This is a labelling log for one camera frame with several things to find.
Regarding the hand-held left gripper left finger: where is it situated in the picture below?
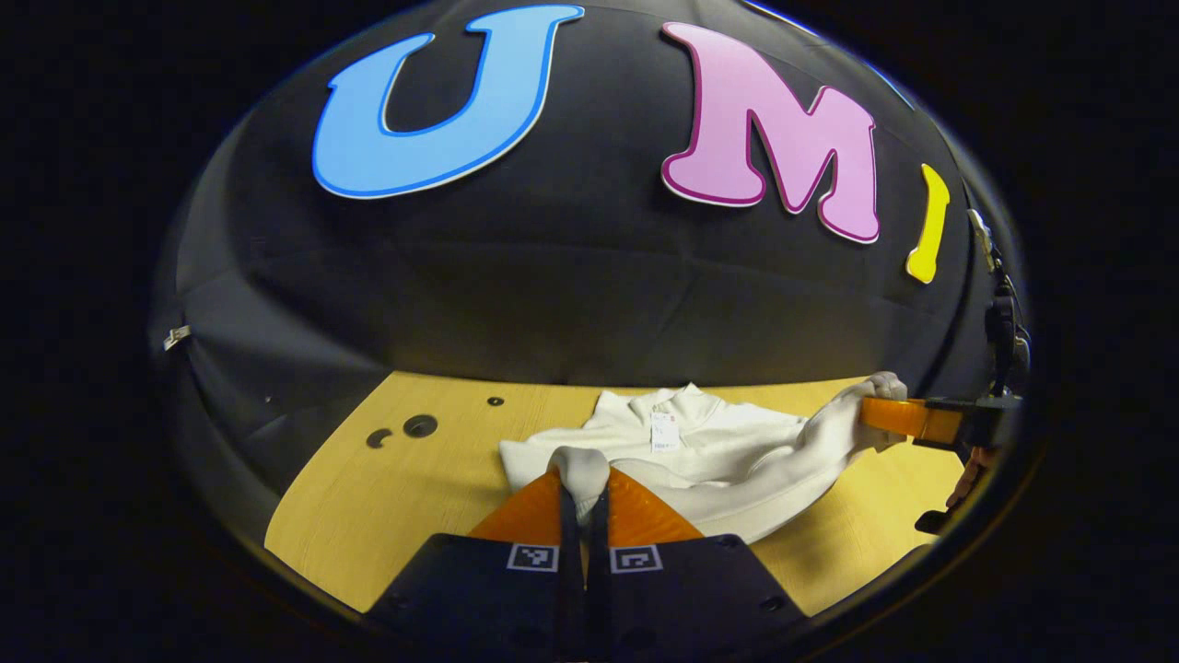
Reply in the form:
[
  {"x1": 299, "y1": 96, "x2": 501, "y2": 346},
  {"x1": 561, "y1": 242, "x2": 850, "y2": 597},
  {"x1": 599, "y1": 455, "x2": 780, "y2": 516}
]
[{"x1": 368, "y1": 465, "x2": 583, "y2": 663}]

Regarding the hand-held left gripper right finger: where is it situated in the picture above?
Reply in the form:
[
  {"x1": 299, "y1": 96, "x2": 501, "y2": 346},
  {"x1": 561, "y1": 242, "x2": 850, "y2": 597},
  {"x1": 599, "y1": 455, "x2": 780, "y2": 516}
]
[{"x1": 589, "y1": 465, "x2": 811, "y2": 663}]

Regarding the white sweatshirt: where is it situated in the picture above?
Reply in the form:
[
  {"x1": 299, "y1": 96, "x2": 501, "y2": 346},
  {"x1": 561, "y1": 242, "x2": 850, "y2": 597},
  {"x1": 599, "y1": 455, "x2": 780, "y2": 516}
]
[{"x1": 499, "y1": 371, "x2": 908, "y2": 544}]

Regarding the black backdrop cloth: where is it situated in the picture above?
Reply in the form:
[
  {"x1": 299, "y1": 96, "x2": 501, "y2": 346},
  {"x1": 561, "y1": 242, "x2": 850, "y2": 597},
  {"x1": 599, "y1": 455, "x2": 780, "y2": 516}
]
[{"x1": 152, "y1": 0, "x2": 1023, "y2": 553}]

